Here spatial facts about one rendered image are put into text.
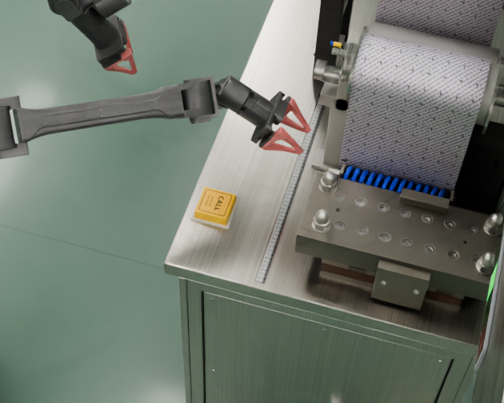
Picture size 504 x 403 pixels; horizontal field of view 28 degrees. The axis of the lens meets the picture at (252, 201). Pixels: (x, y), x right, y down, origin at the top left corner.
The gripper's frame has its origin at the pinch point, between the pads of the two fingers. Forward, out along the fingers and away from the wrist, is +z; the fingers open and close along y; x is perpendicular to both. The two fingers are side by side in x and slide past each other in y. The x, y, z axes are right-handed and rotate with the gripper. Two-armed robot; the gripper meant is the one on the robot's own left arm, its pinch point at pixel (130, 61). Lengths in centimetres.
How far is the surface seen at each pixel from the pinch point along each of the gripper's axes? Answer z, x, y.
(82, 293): 81, 69, 10
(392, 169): 23, -40, -40
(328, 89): 10.2, -36.3, -24.5
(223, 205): 17.3, -5.6, -33.0
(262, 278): 21, -8, -51
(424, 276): 25, -38, -64
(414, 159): 20, -45, -42
